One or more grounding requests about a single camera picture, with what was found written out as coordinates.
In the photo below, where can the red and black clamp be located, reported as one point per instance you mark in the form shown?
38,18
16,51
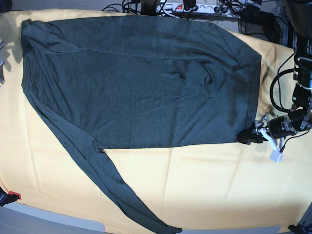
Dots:
6,198

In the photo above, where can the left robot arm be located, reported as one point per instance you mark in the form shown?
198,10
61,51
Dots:
297,121

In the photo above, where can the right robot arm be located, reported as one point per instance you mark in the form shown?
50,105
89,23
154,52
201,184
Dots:
2,80

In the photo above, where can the yellow table cloth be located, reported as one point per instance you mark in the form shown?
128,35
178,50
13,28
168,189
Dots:
202,187

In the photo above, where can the white power strip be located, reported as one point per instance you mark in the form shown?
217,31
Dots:
175,8

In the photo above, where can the dark grey long-sleeve T-shirt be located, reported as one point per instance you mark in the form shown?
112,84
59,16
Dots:
132,82

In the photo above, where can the black clamp lower right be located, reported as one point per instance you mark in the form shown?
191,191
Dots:
300,229

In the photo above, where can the black power adapter box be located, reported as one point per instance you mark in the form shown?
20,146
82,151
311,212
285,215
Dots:
257,17

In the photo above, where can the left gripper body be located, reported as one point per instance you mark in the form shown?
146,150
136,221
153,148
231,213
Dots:
275,132

